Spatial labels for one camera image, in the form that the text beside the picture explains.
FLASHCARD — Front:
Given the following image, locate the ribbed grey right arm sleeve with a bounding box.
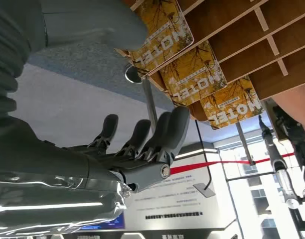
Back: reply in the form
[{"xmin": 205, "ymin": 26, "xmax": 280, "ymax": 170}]
[{"xmin": 0, "ymin": 0, "xmax": 47, "ymax": 121}]

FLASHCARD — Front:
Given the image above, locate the yellow motel key card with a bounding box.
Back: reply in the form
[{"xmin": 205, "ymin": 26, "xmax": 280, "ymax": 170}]
[
  {"xmin": 128, "ymin": 0, "xmax": 195, "ymax": 79},
  {"xmin": 159, "ymin": 41, "xmax": 228, "ymax": 107},
  {"xmin": 199, "ymin": 76, "xmax": 264, "ymax": 130}
]

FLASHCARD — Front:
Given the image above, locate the wooden card rack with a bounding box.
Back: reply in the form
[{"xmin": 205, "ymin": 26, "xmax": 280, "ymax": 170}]
[{"xmin": 115, "ymin": 0, "xmax": 305, "ymax": 130}]

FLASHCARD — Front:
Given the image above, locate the blue display screen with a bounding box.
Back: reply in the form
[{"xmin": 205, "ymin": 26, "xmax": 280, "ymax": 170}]
[{"xmin": 78, "ymin": 213, "xmax": 126, "ymax": 231}]

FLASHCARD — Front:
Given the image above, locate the metal stanchion post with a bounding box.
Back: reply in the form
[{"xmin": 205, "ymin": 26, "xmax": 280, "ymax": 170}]
[
  {"xmin": 125, "ymin": 63, "xmax": 159, "ymax": 134},
  {"xmin": 236, "ymin": 121, "xmax": 256, "ymax": 167}
]

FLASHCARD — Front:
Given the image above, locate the white information board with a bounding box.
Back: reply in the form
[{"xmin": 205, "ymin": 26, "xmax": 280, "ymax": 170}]
[{"xmin": 125, "ymin": 141, "xmax": 234, "ymax": 232}]

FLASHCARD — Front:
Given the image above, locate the thin black sign stand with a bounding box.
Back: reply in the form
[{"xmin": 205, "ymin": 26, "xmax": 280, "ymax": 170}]
[{"xmin": 193, "ymin": 119, "xmax": 217, "ymax": 199}]

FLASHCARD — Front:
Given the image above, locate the red barrier belt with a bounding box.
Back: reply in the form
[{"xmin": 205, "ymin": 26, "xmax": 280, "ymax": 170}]
[{"xmin": 170, "ymin": 152, "xmax": 295, "ymax": 176}]

